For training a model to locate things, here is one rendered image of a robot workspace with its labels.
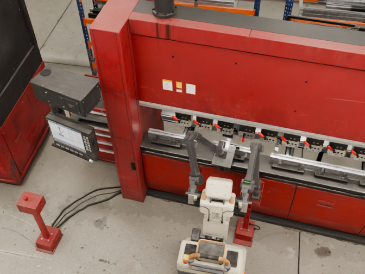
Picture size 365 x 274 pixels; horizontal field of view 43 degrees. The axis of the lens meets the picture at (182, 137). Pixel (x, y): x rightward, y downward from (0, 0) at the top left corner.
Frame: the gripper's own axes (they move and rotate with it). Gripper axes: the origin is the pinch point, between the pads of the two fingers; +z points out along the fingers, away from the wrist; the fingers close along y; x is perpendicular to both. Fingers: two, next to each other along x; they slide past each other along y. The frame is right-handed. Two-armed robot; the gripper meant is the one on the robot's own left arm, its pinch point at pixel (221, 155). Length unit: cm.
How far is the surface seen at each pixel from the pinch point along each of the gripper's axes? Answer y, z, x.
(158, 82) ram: 63, -48, -43
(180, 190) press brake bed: 42, 72, 34
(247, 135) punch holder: -19.5, -9.3, -22.3
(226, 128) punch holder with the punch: 0.0, -13.3, -23.9
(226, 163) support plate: -5.8, -0.2, 6.5
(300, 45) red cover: -47, -105, -73
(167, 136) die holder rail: 58, 14, -10
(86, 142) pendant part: 107, -63, 25
